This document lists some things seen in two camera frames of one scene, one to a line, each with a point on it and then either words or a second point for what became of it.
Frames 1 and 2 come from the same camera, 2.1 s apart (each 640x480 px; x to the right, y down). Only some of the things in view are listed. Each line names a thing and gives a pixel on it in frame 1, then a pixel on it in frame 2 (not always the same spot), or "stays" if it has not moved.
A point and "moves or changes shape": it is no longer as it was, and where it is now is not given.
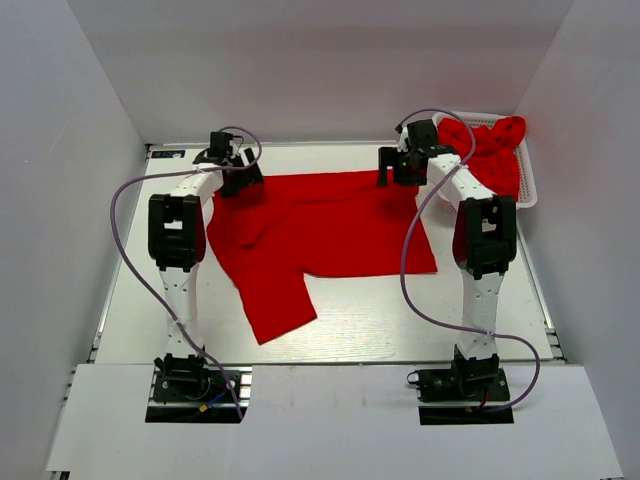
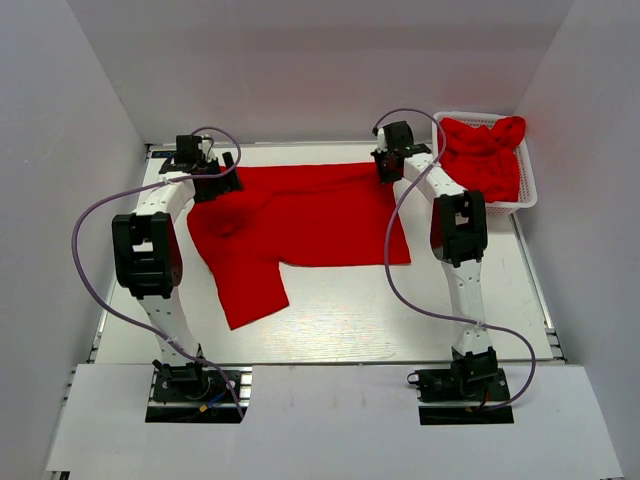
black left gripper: [242, 175] to [218, 181]
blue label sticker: [168, 154] stays
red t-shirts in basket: [496, 158] stays
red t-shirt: [342, 223] moves or changes shape
